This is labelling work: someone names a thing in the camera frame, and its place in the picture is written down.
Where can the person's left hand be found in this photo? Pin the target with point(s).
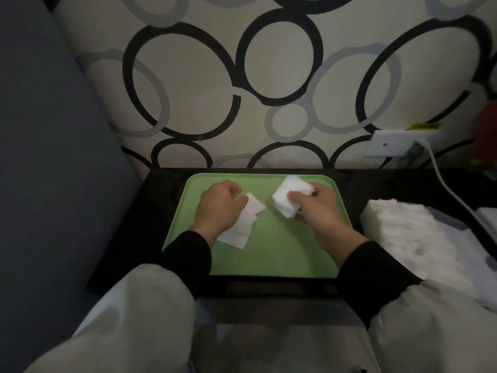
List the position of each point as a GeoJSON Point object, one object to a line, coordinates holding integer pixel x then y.
{"type": "Point", "coordinates": [217, 209]}

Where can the person's right hand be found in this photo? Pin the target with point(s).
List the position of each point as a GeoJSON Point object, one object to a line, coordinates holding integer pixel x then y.
{"type": "Point", "coordinates": [326, 217]}

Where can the pile of white cotton pads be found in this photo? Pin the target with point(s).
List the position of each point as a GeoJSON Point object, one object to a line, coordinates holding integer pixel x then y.
{"type": "Point", "coordinates": [240, 233]}

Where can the white cotton pad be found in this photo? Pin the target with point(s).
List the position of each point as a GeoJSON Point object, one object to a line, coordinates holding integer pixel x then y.
{"type": "Point", "coordinates": [285, 190]}

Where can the green plastic tray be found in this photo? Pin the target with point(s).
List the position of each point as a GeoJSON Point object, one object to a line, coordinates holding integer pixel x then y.
{"type": "Point", "coordinates": [279, 252]}

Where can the person's left forearm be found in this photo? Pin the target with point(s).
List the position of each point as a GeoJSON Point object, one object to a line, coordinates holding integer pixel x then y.
{"type": "Point", "coordinates": [136, 314]}

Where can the person's right forearm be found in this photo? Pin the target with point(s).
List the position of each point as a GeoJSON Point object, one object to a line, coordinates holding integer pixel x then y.
{"type": "Point", "coordinates": [404, 314]}

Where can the yellow warning sticker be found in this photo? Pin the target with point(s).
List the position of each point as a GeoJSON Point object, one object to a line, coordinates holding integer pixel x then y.
{"type": "Point", "coordinates": [425, 126]}

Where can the white power bank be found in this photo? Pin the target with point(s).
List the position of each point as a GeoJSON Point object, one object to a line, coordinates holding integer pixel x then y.
{"type": "Point", "coordinates": [488, 219]}

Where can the grey upholstered sofa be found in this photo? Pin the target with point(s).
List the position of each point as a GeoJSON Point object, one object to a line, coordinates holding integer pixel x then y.
{"type": "Point", "coordinates": [54, 190]}

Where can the red decoration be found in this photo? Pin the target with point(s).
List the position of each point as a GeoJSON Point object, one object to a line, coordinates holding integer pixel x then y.
{"type": "Point", "coordinates": [485, 141]}

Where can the white wall socket plate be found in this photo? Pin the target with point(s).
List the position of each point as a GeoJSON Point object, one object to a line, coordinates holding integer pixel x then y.
{"type": "Point", "coordinates": [384, 144]}

